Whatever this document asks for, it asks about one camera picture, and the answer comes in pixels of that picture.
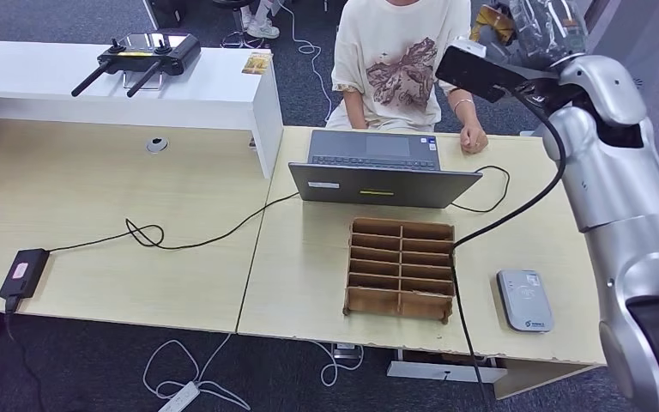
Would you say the person's left hand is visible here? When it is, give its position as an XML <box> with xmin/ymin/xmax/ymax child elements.
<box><xmin>458</xmin><ymin>123</ymin><xmax>490</xmax><ymax>155</ymax></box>

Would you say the white raised desk shelf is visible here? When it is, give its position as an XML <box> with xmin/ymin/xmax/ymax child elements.
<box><xmin>0</xmin><ymin>38</ymin><xmax>285</xmax><ymax>180</ymax></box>

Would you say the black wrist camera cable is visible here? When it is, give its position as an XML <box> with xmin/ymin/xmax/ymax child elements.
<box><xmin>449</xmin><ymin>90</ymin><xmax>568</xmax><ymax>402</ymax></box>

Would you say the grey laptop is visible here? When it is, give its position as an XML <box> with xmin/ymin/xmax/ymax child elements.
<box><xmin>287</xmin><ymin>129</ymin><xmax>483</xmax><ymax>210</ymax></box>

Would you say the white power strip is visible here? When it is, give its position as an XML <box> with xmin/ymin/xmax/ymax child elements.
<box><xmin>157</xmin><ymin>381</ymin><xmax>202</xmax><ymax>412</ymax></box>

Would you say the black stool with chrome ring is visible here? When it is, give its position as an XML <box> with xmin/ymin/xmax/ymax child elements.
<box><xmin>213</xmin><ymin>0</ymin><xmax>268</xmax><ymax>50</ymax></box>

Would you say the white looped cable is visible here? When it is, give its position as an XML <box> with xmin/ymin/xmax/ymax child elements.
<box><xmin>311</xmin><ymin>341</ymin><xmax>365</xmax><ymax>388</ymax></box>

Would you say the black laptop charger cable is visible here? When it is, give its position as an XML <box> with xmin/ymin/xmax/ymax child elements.
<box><xmin>46</xmin><ymin>191</ymin><xmax>302</xmax><ymax>254</ymax></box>

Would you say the black power adapter brick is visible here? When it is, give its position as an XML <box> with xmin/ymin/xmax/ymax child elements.
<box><xmin>0</xmin><ymin>247</ymin><xmax>51</xmax><ymax>301</ymax></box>

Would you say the grey card reader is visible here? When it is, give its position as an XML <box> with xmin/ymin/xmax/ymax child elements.
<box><xmin>495</xmin><ymin>269</ymin><xmax>555</xmax><ymax>335</ymax></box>

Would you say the grey standing panel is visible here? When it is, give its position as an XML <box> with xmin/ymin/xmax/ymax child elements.
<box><xmin>585</xmin><ymin>0</ymin><xmax>659</xmax><ymax>95</ymax></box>

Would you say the black looped cable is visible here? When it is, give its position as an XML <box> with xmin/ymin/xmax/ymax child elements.
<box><xmin>450</xmin><ymin>165</ymin><xmax>511</xmax><ymax>215</ymax></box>

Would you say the cardboard card organizer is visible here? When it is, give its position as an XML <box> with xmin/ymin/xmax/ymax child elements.
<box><xmin>342</xmin><ymin>216</ymin><xmax>456</xmax><ymax>326</ymax></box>

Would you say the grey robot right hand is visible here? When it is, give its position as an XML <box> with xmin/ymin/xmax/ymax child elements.
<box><xmin>480</xmin><ymin>0</ymin><xmax>590</xmax><ymax>74</ymax></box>

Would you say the person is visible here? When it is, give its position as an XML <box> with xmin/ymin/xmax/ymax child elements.
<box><xmin>324</xmin><ymin>0</ymin><xmax>490</xmax><ymax>156</ymax></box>
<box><xmin>238</xmin><ymin>0</ymin><xmax>281</xmax><ymax>40</ymax></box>

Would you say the black mains cable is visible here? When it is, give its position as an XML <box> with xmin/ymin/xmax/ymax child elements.
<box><xmin>2</xmin><ymin>295</ymin><xmax>49</xmax><ymax>412</ymax></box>

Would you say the white desk foot bar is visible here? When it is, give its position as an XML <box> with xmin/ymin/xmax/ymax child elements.
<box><xmin>386</xmin><ymin>348</ymin><xmax>509</xmax><ymax>385</ymax></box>

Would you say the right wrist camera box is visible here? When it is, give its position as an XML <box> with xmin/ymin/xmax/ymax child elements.
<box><xmin>435</xmin><ymin>37</ymin><xmax>535</xmax><ymax>105</ymax></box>

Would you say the white power strip cable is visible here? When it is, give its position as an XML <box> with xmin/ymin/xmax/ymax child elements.
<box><xmin>142</xmin><ymin>332</ymin><xmax>252</xmax><ymax>412</ymax></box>

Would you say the yellow picture card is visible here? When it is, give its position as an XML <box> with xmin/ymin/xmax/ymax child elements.
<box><xmin>241</xmin><ymin>51</ymin><xmax>275</xmax><ymax>76</ymax></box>

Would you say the black cabinet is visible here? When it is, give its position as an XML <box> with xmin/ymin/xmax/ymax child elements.
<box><xmin>142</xmin><ymin>0</ymin><xmax>190</xmax><ymax>29</ymax></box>

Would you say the white floor cable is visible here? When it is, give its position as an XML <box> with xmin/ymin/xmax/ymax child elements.
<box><xmin>276</xmin><ymin>0</ymin><xmax>336</xmax><ymax>124</ymax></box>

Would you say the black remote controller with antennas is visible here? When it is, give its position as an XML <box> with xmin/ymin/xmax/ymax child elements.
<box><xmin>70</xmin><ymin>31</ymin><xmax>203</xmax><ymax>99</ymax></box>

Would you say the metal wire controller stand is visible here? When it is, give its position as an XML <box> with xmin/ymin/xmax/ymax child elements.
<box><xmin>124</xmin><ymin>68</ymin><xmax>166</xmax><ymax>92</ymax></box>

